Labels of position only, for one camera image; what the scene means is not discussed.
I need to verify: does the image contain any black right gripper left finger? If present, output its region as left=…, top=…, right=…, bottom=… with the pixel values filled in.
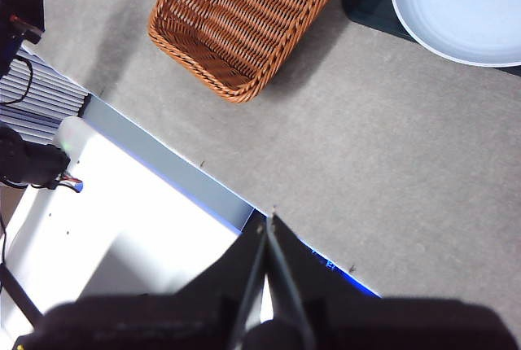
left=15, top=217, right=269, bottom=350

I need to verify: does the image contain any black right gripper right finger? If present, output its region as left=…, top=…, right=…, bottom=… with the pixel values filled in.
left=266, top=213, right=521, bottom=350

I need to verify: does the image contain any blue round plate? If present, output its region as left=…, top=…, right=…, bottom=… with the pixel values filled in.
left=389, top=0, right=521, bottom=68

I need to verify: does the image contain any black metal bar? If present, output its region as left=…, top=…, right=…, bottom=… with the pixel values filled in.
left=0, top=264, right=45, bottom=326

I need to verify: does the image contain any ribbed grey metal panel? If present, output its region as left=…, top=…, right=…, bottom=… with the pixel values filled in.
left=0, top=49, right=91, bottom=144

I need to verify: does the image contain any brown wicker basket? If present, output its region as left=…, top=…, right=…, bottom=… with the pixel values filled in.
left=147, top=0, right=361, bottom=104

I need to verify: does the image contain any black box device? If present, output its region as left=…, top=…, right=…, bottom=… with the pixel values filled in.
left=0, top=0, right=46, bottom=78

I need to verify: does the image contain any multicolour wire bundle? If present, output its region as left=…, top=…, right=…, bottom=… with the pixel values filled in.
left=52, top=174, right=85, bottom=195

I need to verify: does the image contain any pale grey left wrist camera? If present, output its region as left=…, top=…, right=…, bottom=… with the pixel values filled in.
left=55, top=116, right=97, bottom=164

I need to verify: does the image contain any thin black cable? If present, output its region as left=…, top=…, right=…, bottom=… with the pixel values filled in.
left=0, top=56, right=33, bottom=106

